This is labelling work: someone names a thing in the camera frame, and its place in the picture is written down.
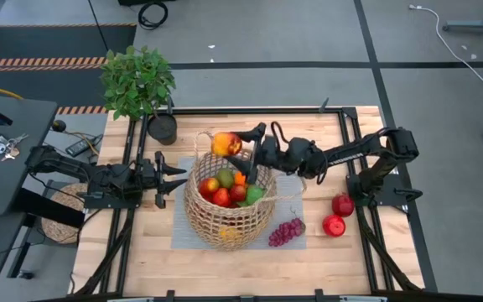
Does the black device at edge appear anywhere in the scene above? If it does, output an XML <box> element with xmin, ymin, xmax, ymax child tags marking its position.
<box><xmin>68</xmin><ymin>97</ymin><xmax>439</xmax><ymax>302</ymax></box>

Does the woven rope basket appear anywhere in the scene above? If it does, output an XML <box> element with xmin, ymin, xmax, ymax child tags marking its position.
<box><xmin>183</xmin><ymin>131</ymin><xmax>309</xmax><ymax>252</ymax></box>

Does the black side desk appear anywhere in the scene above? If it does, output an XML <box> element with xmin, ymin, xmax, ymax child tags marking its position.
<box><xmin>0</xmin><ymin>94</ymin><xmax>58</xmax><ymax>216</ymax></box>

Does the green potted plant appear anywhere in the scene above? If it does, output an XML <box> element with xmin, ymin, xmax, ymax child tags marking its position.
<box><xmin>100</xmin><ymin>44</ymin><xmax>179</xmax><ymax>147</ymax></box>

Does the coiled black cable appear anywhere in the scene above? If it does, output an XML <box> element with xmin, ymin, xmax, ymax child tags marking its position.
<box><xmin>138</xmin><ymin>1</ymin><xmax>169</xmax><ymax>31</ymax></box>

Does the red pomegranate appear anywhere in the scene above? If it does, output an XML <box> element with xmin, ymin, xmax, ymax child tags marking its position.
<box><xmin>331</xmin><ymin>192</ymin><xmax>356</xmax><ymax>218</ymax></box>

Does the white cable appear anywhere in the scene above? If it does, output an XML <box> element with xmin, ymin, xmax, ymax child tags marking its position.
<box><xmin>408</xmin><ymin>3</ymin><xmax>483</xmax><ymax>86</ymax></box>

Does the black hazard-striped floor mat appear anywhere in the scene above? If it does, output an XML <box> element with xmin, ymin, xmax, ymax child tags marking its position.
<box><xmin>0</xmin><ymin>23</ymin><xmax>138</xmax><ymax>115</ymax></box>

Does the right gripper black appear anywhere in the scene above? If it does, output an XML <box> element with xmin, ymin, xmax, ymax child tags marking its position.
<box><xmin>226</xmin><ymin>121</ymin><xmax>295</xmax><ymax>185</ymax></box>

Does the black power adapter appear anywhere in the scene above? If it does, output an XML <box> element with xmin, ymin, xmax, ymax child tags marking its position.
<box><xmin>65</xmin><ymin>133</ymin><xmax>104</xmax><ymax>159</ymax></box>

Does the thin black cable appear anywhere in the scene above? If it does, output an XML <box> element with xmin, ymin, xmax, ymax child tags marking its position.
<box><xmin>87</xmin><ymin>0</ymin><xmax>110</xmax><ymax>51</ymax></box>

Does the green pear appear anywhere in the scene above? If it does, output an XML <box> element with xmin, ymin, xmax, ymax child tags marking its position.
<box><xmin>216</xmin><ymin>168</ymin><xmax>236</xmax><ymax>190</ymax></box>

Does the dark red apple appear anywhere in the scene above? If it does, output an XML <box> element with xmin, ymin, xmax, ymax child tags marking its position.
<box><xmin>229</xmin><ymin>184</ymin><xmax>247</xmax><ymax>204</ymax></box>

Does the yellow red peach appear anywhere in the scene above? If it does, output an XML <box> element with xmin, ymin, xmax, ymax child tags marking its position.
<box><xmin>210</xmin><ymin>132</ymin><xmax>243</xmax><ymax>158</ymax></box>

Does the yellow bell pepper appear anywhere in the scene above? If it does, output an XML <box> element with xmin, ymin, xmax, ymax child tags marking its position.
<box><xmin>220</xmin><ymin>226</ymin><xmax>241</xmax><ymax>242</ymax></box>

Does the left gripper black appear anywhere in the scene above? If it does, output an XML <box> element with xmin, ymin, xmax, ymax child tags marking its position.
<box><xmin>137</xmin><ymin>150</ymin><xmax>189</xmax><ymax>210</ymax></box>

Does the grey desk leg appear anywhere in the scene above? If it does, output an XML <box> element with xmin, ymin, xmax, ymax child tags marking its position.
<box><xmin>442</xmin><ymin>0</ymin><xmax>483</xmax><ymax>34</ymax></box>

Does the grey woven placemat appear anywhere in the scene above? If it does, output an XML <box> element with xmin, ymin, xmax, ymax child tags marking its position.
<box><xmin>170</xmin><ymin>157</ymin><xmax>309</xmax><ymax>252</ymax></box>

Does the green bell pepper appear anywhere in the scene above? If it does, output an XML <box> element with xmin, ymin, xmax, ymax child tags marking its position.
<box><xmin>245</xmin><ymin>184</ymin><xmax>266</xmax><ymax>206</ymax></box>

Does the purple grape bunch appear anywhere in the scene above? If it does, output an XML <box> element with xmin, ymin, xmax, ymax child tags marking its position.
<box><xmin>267</xmin><ymin>209</ymin><xmax>307</xmax><ymax>247</ymax></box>

